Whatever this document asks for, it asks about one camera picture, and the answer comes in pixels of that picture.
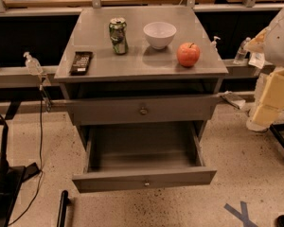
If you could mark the black floor bar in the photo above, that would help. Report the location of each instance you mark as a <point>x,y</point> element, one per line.
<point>64,202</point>

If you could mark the grey open middle drawer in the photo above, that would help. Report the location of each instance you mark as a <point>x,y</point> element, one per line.
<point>142,156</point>

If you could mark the white bowl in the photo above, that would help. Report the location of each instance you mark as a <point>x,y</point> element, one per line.
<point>159,34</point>

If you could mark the black stand base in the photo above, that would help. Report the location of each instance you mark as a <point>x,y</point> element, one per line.
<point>11,177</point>

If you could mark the green soda can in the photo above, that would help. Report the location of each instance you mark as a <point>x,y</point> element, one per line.
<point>117,30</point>

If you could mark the grey drawer cabinet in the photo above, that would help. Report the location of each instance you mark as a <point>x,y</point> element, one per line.
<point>143,70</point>

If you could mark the small white pump bottle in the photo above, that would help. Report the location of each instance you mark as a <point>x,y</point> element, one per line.
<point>215,41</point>

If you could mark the black chair leg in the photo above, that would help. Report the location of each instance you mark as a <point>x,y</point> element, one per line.
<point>282,141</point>

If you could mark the grey upper drawer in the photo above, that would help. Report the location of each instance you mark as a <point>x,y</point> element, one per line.
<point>124,110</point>

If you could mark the clear water bottle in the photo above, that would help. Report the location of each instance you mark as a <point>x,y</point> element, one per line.
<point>241,53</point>

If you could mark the white wipes packet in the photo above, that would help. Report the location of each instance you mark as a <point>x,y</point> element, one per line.
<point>257,59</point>

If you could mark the black remote control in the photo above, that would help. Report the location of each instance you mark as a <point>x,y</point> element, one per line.
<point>81,63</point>

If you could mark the red apple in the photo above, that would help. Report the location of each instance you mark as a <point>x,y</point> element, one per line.
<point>188,54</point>

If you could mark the clear sanitizer pump bottle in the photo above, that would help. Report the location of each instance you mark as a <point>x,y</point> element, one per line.
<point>32,64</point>

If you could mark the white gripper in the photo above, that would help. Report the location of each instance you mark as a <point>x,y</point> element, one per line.
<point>281,40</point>

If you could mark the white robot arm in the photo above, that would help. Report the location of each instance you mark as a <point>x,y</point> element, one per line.
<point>275,54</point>

